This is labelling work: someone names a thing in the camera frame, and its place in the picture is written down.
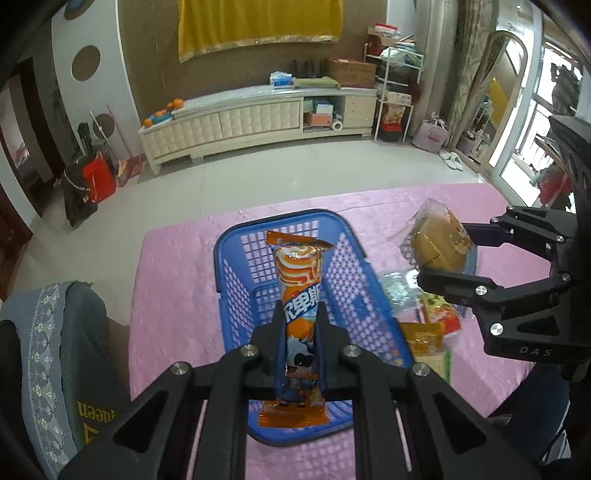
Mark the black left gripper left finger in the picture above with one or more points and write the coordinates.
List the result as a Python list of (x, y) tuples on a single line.
[(191, 422)]

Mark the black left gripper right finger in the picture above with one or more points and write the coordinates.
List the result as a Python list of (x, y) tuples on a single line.
[(408, 423)]

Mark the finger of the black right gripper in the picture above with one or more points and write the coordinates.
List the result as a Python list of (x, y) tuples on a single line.
[(547, 233), (483, 294)]

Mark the orange ice cream cone packet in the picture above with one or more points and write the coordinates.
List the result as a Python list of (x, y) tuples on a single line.
[(298, 261)]

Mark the green cracker packet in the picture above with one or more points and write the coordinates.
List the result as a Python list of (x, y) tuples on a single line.
[(440, 362)]

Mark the yellow orange snack packet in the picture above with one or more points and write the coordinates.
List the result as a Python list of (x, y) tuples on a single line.
[(424, 338)]

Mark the brown cake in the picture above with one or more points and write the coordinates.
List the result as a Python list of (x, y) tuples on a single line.
[(435, 239)]

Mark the red spicy snack packet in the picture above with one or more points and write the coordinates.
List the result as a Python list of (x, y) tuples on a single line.
[(436, 309)]

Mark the light blue striped snack packet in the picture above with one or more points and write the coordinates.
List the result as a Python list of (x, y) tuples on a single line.
[(402, 291)]

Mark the blue plastic basket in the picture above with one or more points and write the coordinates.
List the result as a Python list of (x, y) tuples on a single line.
[(248, 287)]

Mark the pink white gift bag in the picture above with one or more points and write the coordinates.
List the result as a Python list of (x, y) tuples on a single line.
[(431, 135)]

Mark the grey embroidered chair cushion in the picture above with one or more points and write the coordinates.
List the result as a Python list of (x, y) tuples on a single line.
[(59, 382)]

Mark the white metal shelf rack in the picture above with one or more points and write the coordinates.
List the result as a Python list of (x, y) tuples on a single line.
[(399, 71)]

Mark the black bag on floor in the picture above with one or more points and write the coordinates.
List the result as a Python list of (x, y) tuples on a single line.
[(76, 192)]

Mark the red shopping bag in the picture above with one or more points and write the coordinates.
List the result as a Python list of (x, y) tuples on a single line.
[(100, 181)]

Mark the cardboard box on cabinet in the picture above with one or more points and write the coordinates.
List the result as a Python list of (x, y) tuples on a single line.
[(352, 73)]

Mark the cream tv cabinet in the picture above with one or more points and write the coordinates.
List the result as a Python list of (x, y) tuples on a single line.
[(256, 116)]

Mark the oranges on blue plate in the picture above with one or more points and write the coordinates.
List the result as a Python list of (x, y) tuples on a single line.
[(163, 114)]

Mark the green folded cloth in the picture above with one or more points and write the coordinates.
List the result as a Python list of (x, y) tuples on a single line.
[(316, 82)]

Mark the blue tissue pack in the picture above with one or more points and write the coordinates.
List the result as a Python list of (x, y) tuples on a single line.
[(281, 80)]

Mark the yellow hanging cloth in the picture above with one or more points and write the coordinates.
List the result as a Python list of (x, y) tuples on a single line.
[(206, 27)]

